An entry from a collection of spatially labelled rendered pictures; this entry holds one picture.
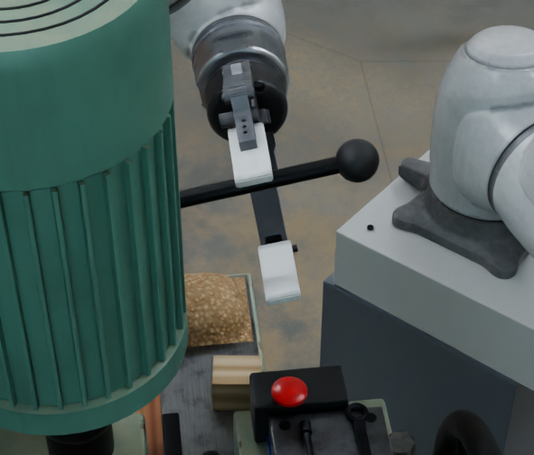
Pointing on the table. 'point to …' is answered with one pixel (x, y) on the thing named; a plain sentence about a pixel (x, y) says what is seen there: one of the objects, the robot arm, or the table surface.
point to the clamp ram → (172, 434)
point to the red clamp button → (289, 392)
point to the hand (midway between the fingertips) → (268, 235)
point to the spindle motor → (70, 212)
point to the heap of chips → (217, 310)
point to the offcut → (233, 381)
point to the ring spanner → (360, 427)
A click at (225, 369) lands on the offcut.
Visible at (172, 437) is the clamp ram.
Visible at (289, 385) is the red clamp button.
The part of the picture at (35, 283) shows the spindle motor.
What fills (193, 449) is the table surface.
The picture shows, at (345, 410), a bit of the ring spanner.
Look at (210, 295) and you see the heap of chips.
